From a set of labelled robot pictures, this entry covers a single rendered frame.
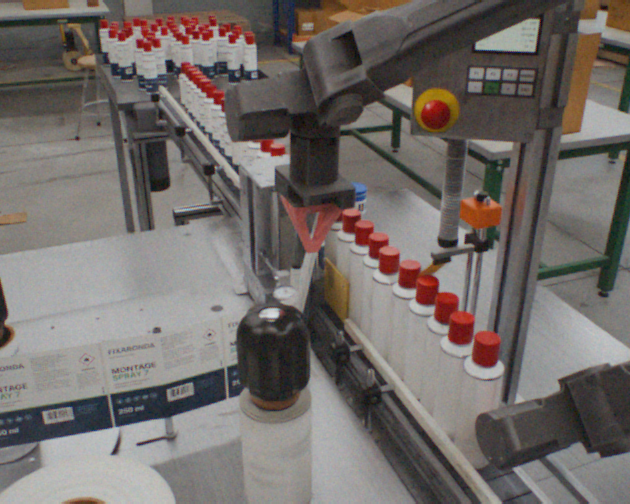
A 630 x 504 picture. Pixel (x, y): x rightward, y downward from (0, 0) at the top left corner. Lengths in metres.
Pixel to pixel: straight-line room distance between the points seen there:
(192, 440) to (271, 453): 0.25
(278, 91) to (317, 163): 0.10
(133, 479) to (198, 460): 0.23
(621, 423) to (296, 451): 0.35
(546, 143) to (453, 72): 0.16
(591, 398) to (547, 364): 0.58
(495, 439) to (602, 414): 0.11
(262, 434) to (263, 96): 0.37
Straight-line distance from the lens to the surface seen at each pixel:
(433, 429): 1.00
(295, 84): 0.73
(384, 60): 0.67
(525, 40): 0.92
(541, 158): 0.97
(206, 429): 1.05
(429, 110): 0.91
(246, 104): 0.71
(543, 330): 1.40
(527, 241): 1.02
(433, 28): 0.67
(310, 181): 0.77
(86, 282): 1.57
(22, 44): 8.39
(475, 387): 0.91
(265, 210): 1.23
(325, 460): 0.99
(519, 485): 1.00
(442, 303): 0.95
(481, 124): 0.94
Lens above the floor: 1.58
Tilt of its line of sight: 28 degrees down
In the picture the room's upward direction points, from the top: straight up
